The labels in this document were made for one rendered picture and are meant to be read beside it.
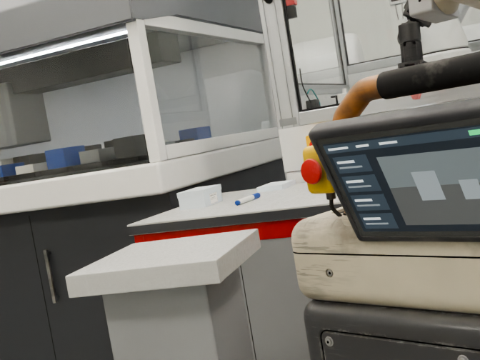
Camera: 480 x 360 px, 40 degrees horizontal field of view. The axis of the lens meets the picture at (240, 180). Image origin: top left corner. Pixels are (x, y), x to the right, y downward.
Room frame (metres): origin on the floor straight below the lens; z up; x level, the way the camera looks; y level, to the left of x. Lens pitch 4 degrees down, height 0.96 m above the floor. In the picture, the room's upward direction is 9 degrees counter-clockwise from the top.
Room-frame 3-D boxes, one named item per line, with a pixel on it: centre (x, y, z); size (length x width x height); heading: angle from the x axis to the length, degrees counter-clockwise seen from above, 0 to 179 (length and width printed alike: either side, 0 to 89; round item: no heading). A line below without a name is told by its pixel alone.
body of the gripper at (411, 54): (1.81, -0.51, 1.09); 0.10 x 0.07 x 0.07; 156
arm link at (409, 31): (1.81, -0.52, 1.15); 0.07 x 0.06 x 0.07; 169
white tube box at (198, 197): (1.97, 0.12, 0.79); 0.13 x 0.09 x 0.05; 157
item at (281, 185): (2.12, -0.11, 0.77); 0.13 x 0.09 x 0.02; 155
